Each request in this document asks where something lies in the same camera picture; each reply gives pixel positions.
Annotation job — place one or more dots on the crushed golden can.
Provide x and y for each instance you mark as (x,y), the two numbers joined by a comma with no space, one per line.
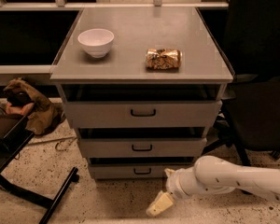
(163,59)

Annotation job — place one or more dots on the grey top drawer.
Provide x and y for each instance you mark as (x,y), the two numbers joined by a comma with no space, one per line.
(150,114)

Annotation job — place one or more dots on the grey drawer cabinet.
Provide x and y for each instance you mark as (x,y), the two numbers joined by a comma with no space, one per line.
(122,75)

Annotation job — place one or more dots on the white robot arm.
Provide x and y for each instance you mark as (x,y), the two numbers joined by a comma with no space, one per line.
(213,175)

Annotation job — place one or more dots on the metal hook on floor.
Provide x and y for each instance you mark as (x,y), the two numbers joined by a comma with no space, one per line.
(65,144)

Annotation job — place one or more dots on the grey bottom drawer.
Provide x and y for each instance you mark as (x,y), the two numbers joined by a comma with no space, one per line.
(132,171)

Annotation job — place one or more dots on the white ceramic bowl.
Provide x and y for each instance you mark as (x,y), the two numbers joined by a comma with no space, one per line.
(96,42)

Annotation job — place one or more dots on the grey drawer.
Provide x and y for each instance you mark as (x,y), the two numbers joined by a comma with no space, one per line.
(150,114)
(132,171)
(142,147)

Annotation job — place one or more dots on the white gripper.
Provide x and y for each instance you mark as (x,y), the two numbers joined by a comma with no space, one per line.
(176,185)

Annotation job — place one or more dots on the grey side desk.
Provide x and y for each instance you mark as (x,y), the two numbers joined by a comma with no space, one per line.
(32,39)

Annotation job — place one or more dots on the black table stand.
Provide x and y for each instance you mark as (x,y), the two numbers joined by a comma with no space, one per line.
(13,138)

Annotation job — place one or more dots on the black office chair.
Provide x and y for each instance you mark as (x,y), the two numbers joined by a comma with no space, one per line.
(251,109)

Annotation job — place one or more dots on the grey middle drawer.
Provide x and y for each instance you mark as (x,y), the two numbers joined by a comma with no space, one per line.
(142,147)

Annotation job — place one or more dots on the brown crumpled cloth bag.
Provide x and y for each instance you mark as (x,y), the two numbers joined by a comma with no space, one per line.
(43,116)

